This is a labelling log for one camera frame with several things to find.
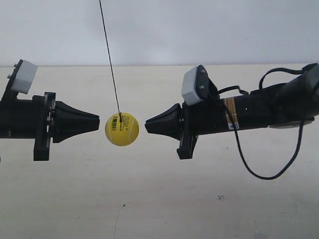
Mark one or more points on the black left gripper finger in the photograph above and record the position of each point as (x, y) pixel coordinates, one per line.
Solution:
(69, 122)

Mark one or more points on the yellow tennis ball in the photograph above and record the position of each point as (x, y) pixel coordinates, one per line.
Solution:
(122, 129)

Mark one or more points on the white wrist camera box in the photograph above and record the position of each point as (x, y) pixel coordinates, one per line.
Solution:
(24, 77)
(188, 90)

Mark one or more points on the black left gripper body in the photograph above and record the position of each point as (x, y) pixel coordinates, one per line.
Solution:
(28, 119)

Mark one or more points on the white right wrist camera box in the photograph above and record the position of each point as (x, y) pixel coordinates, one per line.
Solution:
(188, 90)

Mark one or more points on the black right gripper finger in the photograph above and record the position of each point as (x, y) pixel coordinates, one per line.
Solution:
(168, 123)

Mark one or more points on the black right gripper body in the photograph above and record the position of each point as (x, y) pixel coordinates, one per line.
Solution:
(198, 119)

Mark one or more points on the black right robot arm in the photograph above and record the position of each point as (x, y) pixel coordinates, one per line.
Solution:
(281, 105)

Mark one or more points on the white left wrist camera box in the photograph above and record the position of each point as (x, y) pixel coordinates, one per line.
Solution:
(24, 77)

